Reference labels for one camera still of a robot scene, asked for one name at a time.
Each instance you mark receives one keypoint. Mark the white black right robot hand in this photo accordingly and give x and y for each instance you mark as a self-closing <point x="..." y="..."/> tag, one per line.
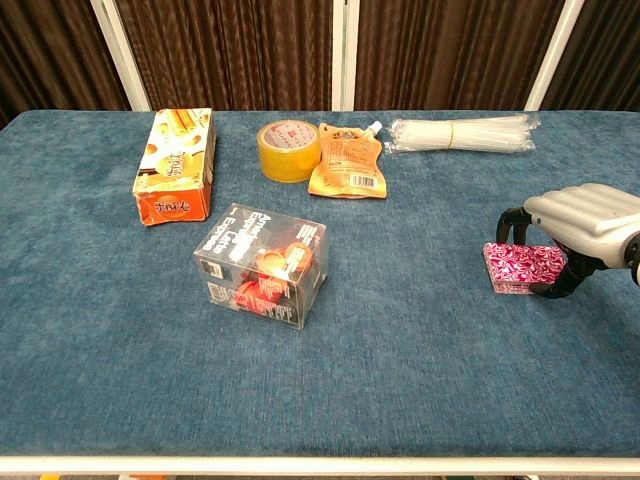
<point x="590" y="220"/>

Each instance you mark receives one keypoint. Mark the pink patterned packet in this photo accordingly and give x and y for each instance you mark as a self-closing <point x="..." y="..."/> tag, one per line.
<point x="520" y="264"/>

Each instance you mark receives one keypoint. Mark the bundle of wrapped white straws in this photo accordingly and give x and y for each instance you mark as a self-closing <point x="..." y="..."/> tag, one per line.
<point x="460" y="135"/>

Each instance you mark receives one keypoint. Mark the brown pleated divider panel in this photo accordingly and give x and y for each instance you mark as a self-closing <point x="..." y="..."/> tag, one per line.
<point x="450" y="50"/>
<point x="225" y="50"/>
<point x="605" y="50"/>
<point x="55" y="55"/>

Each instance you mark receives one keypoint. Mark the blue table cloth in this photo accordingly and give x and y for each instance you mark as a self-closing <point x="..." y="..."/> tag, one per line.
<point x="400" y="375"/>

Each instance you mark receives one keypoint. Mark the orange spout pouch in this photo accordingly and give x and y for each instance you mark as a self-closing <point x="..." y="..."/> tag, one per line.
<point x="350" y="165"/>

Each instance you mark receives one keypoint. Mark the yellow packing tape roll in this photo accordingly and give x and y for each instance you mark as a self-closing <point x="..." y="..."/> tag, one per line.
<point x="290" y="162"/>

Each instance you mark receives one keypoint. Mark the clear plastic capsule box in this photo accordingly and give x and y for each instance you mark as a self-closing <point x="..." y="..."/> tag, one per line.
<point x="260" y="270"/>

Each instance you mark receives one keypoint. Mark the orange snack box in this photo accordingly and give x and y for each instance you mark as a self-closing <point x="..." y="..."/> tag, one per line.
<point x="175" y="165"/>

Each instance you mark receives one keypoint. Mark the white divider frame post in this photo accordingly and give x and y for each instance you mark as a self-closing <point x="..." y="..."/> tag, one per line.
<point x="122" y="60"/>
<point x="344" y="55"/>
<point x="552" y="55"/>

